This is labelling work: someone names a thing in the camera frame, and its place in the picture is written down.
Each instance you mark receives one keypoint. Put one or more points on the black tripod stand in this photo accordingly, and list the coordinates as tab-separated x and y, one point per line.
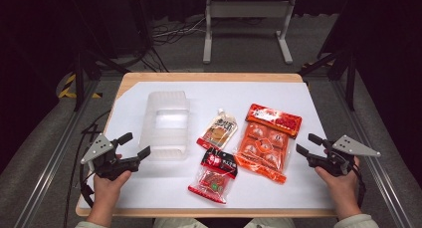
350	75
79	75

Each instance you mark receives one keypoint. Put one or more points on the aluminium floor rail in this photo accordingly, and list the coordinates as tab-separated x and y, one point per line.
49	165
375	161

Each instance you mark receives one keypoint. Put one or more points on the white table sheet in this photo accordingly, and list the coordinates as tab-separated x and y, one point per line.
265	92

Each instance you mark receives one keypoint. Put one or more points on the grey metal stand frame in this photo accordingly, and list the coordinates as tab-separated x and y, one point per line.
249	9

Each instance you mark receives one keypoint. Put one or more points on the large orange snack packet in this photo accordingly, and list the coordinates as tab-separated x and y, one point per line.
265	145

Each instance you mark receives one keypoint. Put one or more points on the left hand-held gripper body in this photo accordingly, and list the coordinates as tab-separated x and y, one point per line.
105	161

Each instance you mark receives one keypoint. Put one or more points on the clear plastic container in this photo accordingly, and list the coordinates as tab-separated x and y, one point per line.
166	128

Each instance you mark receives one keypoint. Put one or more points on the beige spout pouch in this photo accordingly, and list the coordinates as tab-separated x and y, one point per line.
219	131

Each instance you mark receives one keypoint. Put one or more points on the small red black snack packet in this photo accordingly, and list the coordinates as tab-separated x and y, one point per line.
214	180

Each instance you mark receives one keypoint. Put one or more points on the person's right hand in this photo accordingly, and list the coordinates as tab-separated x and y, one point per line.
341	184

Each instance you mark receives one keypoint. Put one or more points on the yellow black hazard tape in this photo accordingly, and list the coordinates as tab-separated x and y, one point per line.
68	85

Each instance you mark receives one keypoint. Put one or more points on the person's left hand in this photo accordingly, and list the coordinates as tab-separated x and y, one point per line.
107	188

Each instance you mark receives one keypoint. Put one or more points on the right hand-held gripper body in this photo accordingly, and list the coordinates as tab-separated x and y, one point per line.
335	160

